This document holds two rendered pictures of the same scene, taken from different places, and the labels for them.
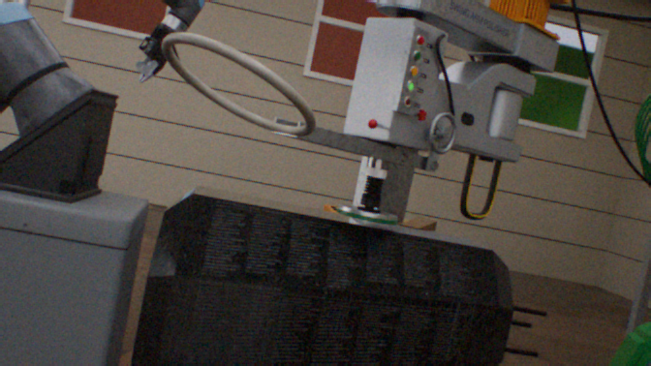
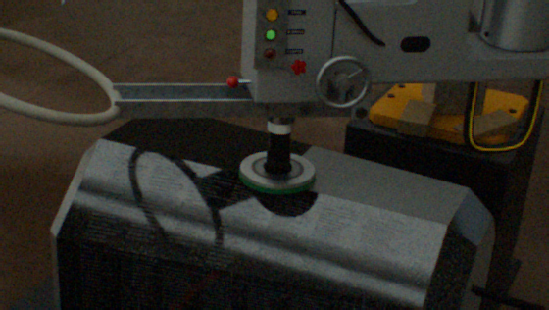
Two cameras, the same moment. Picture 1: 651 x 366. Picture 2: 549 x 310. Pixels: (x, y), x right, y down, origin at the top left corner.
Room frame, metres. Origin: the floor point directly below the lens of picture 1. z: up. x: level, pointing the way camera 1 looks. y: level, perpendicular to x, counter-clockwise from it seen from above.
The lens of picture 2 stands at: (0.64, -1.30, 1.99)
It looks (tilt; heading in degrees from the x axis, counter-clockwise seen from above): 26 degrees down; 32
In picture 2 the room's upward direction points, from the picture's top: 3 degrees clockwise
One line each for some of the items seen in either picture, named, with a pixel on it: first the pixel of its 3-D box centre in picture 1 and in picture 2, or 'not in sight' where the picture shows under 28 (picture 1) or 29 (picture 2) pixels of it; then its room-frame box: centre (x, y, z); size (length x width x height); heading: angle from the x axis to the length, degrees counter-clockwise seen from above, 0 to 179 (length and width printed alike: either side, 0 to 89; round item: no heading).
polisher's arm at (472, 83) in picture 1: (459, 112); (428, 25); (2.75, -0.44, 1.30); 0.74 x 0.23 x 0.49; 135
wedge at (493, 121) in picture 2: (418, 223); (484, 124); (3.35, -0.46, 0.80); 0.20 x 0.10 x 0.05; 148
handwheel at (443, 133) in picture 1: (434, 132); (339, 77); (2.48, -0.33, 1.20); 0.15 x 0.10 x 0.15; 135
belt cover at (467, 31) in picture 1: (468, 30); not in sight; (2.73, -0.40, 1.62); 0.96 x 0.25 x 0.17; 135
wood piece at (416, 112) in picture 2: not in sight; (417, 118); (3.24, -0.25, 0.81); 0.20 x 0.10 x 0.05; 15
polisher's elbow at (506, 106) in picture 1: (495, 114); (521, 7); (2.95, -0.62, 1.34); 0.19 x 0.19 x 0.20
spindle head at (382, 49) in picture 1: (408, 92); (316, 18); (2.54, -0.21, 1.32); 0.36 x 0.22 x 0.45; 135
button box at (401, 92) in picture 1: (410, 71); (271, 13); (2.35, -0.19, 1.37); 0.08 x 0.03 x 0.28; 135
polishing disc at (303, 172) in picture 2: (368, 212); (277, 169); (2.48, -0.16, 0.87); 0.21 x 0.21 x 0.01
